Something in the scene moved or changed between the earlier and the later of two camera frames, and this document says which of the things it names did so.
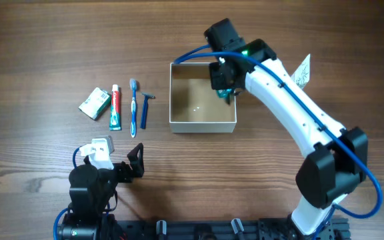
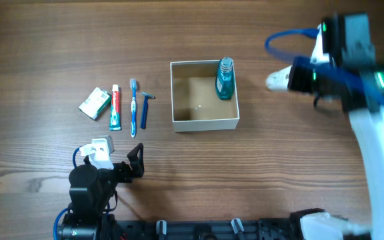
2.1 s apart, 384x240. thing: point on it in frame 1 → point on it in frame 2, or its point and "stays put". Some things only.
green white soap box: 99,101 stays put
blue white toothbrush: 133,84 stays put
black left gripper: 125,171 stays put
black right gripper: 224,79 → 300,75
